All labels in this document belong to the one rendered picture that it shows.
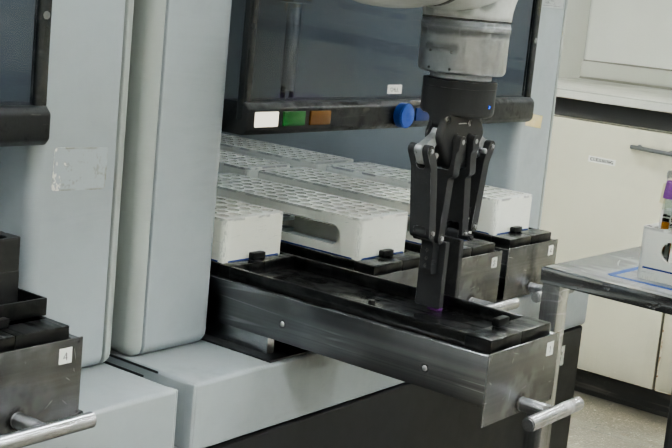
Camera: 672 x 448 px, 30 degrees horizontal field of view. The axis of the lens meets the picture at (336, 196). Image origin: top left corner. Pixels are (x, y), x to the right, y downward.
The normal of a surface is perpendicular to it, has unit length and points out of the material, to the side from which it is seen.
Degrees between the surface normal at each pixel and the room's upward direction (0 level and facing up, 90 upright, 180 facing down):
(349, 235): 90
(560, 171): 90
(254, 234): 90
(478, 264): 90
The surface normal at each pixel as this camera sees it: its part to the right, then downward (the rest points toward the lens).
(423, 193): -0.62, 0.21
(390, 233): 0.78, 0.18
